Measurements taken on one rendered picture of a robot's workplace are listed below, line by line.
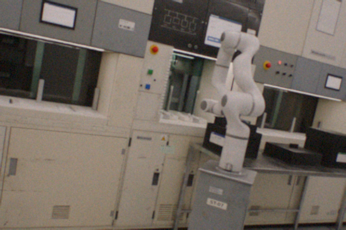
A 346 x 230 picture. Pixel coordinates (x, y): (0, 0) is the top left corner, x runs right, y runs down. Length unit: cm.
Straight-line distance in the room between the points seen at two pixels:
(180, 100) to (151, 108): 107
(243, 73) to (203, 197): 68
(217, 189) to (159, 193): 84
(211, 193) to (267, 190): 139
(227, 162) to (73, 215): 112
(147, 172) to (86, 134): 53
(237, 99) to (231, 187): 44
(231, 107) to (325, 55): 168
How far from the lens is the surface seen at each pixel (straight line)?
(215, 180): 176
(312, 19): 313
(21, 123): 215
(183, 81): 336
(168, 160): 247
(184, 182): 253
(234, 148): 179
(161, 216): 262
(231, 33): 193
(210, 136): 232
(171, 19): 234
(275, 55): 285
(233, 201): 177
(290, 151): 243
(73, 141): 221
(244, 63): 187
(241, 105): 175
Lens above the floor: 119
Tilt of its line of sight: 7 degrees down
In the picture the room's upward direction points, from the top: 11 degrees clockwise
